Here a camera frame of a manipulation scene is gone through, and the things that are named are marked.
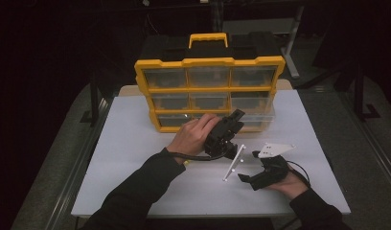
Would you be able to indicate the person's left hand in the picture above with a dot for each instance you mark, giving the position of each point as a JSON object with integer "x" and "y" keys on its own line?
{"x": 190, "y": 137}

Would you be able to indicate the person's right hand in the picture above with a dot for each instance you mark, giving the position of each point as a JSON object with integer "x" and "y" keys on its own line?
{"x": 291, "y": 187}

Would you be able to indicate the yellow black organizer box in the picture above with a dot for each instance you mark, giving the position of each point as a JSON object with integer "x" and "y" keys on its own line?
{"x": 206, "y": 61}

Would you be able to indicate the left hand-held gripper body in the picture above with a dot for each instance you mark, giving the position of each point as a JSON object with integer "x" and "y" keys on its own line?
{"x": 219, "y": 140}

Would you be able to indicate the clear plastic drawer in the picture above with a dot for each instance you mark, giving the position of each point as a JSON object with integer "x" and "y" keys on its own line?
{"x": 254, "y": 105}

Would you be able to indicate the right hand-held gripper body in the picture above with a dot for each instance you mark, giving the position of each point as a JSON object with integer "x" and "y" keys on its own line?
{"x": 275, "y": 167}

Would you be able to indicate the black metal stand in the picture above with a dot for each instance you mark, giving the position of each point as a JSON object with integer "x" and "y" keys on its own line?
{"x": 359, "y": 92}

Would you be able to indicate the yellow foam earplug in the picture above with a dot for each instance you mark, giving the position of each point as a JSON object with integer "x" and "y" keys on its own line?
{"x": 186, "y": 162}

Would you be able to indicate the grey metal stand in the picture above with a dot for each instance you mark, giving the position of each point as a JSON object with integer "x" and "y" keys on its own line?
{"x": 264, "y": 25}

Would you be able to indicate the rows of clear organizer drawers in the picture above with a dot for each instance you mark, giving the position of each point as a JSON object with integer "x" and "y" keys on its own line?
{"x": 165, "y": 78}

